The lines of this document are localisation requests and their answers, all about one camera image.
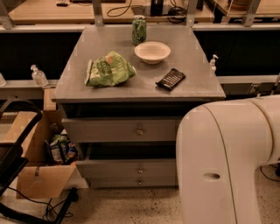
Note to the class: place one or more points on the white bowl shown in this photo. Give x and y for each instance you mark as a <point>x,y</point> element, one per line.
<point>152,52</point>

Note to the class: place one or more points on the grey bottom drawer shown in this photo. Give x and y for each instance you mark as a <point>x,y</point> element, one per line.
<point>132,182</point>

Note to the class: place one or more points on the green soda can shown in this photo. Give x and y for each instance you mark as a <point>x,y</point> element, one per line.
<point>138,29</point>

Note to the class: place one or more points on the snack bags in box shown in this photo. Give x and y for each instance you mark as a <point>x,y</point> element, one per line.
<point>61,150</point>

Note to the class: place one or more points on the white pump bottle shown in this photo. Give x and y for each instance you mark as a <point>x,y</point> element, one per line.
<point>213,62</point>

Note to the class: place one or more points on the green chip bag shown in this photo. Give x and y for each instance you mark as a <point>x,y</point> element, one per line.
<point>108,71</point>

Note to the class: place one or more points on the cardboard box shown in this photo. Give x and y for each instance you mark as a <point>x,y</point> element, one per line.
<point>40,178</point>

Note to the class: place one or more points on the clear sanitizer bottle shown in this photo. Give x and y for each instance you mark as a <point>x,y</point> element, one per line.
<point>38,76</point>

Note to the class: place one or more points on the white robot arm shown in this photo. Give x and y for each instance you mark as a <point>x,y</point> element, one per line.
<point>219,146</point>

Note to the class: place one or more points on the grey drawer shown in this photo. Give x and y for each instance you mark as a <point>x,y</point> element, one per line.
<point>115,161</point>
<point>132,182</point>
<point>121,130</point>

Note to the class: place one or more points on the black stand with cable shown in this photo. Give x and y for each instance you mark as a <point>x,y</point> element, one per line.
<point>265,89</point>

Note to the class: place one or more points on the grey drawer cabinet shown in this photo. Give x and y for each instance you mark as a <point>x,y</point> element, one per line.
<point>140,97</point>

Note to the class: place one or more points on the grey top drawer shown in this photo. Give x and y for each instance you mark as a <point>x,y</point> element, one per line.
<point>121,130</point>

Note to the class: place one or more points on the black chair frame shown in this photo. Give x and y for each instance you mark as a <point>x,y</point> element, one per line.
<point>12,163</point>

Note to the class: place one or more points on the black snack bar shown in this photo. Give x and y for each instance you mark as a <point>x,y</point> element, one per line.
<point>171,80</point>

